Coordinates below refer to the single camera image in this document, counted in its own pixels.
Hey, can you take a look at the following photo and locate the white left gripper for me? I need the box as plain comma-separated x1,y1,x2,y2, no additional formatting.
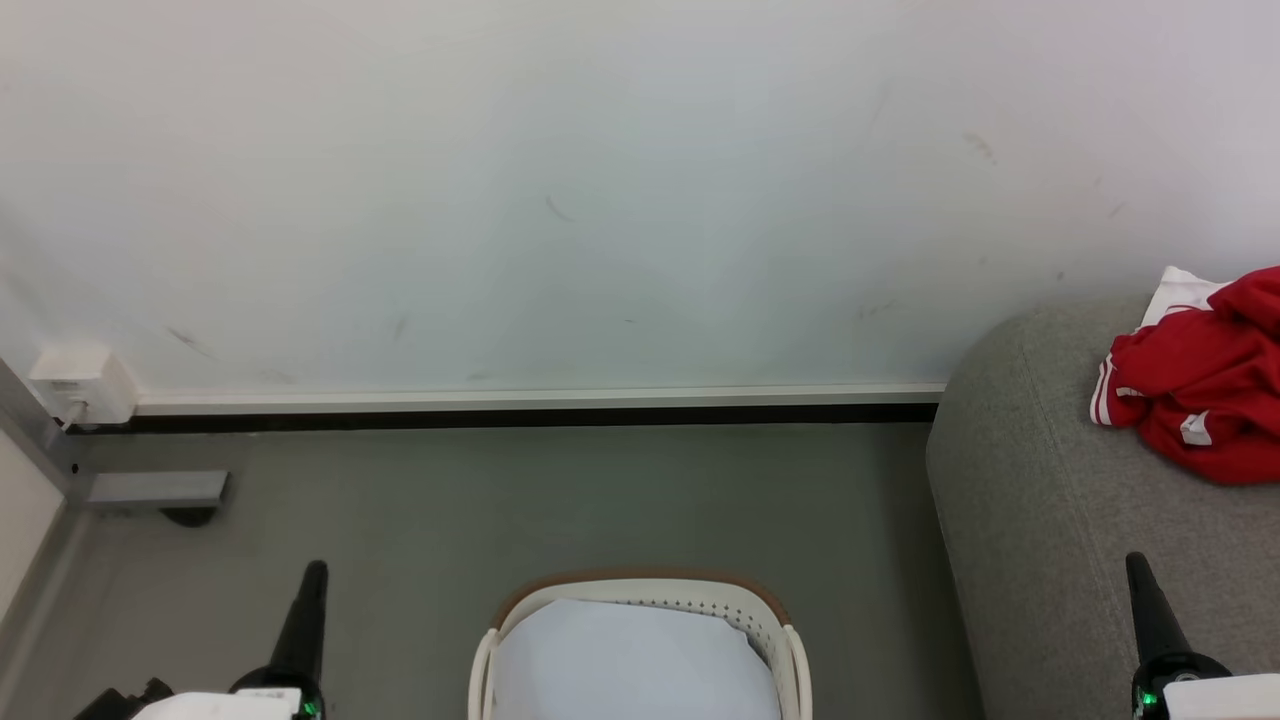
130,560,330,720

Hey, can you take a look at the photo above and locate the grey fabric sofa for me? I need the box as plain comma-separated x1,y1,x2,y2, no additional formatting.
924,294,1280,720

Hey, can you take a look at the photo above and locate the white laundry basket brown rim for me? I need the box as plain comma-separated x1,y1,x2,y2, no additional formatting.
467,569,814,720

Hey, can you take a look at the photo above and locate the white baseboard strip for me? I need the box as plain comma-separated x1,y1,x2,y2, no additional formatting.
134,382,948,433

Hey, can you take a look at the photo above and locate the pale white cloth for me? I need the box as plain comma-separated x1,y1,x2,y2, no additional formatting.
493,597,782,720

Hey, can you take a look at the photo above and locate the grey metal frame post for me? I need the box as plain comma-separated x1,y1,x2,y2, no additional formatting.
0,358,93,661

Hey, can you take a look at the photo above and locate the white wall socket box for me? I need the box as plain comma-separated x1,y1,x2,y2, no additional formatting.
28,344,140,430

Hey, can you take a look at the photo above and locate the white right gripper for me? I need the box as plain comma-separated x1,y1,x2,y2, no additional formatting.
1124,551,1280,720

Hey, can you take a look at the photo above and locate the red white-striped garment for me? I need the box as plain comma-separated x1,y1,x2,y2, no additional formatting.
1089,264,1280,488

